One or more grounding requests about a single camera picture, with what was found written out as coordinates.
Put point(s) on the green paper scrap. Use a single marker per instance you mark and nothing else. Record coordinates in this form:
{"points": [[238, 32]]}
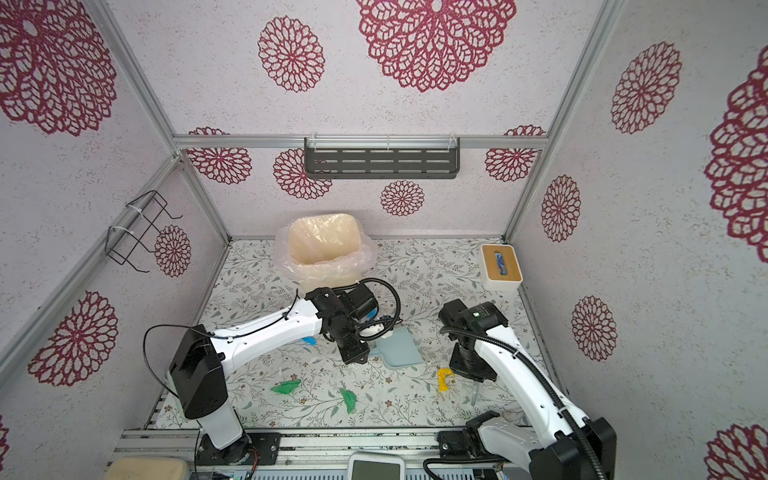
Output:
{"points": [[287, 387], [349, 400]]}

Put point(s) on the cream trash bin with bag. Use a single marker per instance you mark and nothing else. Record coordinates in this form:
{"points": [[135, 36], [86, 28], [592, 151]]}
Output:
{"points": [[329, 250]]}

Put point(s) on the green paper scrap left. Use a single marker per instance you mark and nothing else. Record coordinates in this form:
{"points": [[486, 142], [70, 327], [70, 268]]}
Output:
{"points": [[287, 387]]}

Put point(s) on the pale blue plastic dustpan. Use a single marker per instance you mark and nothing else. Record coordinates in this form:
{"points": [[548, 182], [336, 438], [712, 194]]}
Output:
{"points": [[398, 349]]}

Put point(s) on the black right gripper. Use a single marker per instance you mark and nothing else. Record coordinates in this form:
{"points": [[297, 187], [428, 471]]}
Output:
{"points": [[455, 366]]}

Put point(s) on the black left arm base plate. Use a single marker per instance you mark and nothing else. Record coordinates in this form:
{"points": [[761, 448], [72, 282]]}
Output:
{"points": [[251, 449]]}

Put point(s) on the yellow paper scrap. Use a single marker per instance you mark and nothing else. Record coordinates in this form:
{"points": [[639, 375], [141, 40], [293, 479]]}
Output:
{"points": [[445, 379]]}

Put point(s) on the black wire wall rack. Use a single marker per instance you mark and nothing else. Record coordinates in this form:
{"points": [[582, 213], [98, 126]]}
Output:
{"points": [[122, 240]]}

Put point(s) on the cream sponge block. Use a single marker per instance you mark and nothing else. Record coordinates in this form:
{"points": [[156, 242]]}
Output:
{"points": [[139, 468]]}

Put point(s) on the dark grey wall shelf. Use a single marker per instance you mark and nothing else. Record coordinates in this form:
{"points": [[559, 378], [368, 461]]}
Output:
{"points": [[381, 160]]}

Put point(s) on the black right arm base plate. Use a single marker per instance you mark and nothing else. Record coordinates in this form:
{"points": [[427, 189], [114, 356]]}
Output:
{"points": [[457, 445]]}

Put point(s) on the green paper scrap lower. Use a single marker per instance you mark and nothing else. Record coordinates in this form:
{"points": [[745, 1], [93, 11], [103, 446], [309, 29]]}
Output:
{"points": [[349, 400]]}

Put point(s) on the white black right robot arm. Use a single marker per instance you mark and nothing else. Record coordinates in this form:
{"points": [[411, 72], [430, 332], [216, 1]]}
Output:
{"points": [[560, 441]]}

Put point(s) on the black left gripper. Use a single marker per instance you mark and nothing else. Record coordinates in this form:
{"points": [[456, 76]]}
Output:
{"points": [[354, 356]]}

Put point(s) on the white tissue box wooden lid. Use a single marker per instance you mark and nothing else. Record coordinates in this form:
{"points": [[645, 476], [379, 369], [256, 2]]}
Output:
{"points": [[500, 269]]}

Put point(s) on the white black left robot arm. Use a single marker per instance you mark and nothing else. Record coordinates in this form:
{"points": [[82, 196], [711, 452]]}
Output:
{"points": [[204, 359]]}

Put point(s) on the white digital clock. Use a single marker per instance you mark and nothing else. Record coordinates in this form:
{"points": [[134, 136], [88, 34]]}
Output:
{"points": [[375, 466]]}

